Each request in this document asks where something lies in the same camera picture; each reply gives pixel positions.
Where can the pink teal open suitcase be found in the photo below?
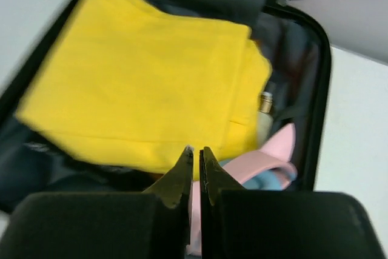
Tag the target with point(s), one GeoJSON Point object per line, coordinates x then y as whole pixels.
{"type": "Point", "coordinates": [295, 44]}

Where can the blue pink cat headphones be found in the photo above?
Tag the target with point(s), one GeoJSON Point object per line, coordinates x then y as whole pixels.
{"type": "Point", "coordinates": [267, 168]}

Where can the yellow garment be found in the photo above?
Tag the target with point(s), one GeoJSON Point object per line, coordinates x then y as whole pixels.
{"type": "Point", "coordinates": [126, 84]}

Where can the small beige lotion bottle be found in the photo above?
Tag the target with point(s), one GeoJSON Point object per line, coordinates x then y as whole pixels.
{"type": "Point", "coordinates": [264, 117]}

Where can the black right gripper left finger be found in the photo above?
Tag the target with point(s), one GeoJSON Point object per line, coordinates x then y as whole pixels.
{"type": "Point", "coordinates": [149, 224]}

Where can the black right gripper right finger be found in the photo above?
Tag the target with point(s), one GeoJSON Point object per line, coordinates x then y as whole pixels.
{"type": "Point", "coordinates": [241, 223]}

